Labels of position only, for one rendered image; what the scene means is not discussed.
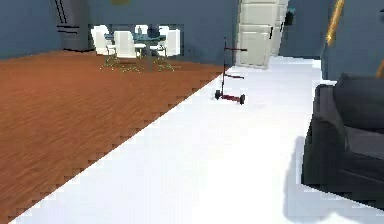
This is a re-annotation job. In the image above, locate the red kick scooter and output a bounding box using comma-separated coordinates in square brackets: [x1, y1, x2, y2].
[214, 37, 249, 106]

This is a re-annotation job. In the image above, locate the white chair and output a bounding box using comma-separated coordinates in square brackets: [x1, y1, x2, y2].
[149, 28, 182, 58]
[90, 25, 117, 57]
[134, 24, 149, 36]
[113, 30, 147, 60]

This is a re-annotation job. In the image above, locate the dark round dining table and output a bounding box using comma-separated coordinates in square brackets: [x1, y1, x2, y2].
[103, 29, 167, 72]

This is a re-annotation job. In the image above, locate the white panelled room door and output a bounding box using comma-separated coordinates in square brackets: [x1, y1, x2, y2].
[235, 0, 290, 70]

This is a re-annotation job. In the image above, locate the grey fridge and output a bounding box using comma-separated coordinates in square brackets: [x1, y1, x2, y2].
[54, 0, 90, 53]

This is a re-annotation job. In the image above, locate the dark grey sofa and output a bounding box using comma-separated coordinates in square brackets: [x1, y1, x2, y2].
[300, 72, 384, 212]

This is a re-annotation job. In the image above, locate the golden floor lamp pole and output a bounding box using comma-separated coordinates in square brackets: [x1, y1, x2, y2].
[325, 0, 346, 47]

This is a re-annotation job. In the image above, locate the black fridge handle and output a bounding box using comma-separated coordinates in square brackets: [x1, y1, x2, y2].
[54, 0, 68, 25]
[56, 24, 81, 35]

